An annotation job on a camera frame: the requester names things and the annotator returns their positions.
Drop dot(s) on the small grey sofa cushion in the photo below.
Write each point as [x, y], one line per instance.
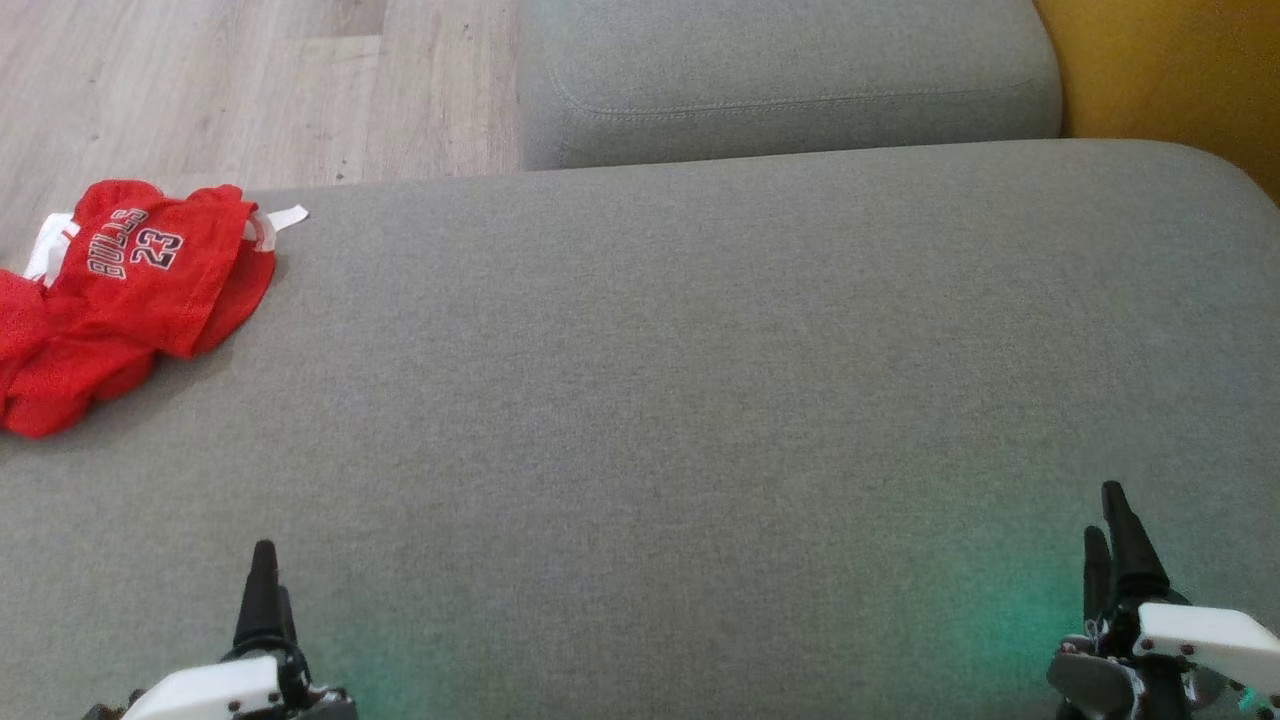
[790, 80]

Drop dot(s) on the large grey sofa seat cushion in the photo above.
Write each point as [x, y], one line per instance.
[700, 420]

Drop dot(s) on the red Bulls 23 jersey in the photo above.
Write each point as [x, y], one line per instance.
[160, 270]

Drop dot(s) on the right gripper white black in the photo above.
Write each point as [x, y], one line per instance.
[1200, 650]

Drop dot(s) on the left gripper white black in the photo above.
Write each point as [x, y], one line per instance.
[220, 695]

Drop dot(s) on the red shorts with white waistband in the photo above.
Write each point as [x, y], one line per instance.
[50, 380]

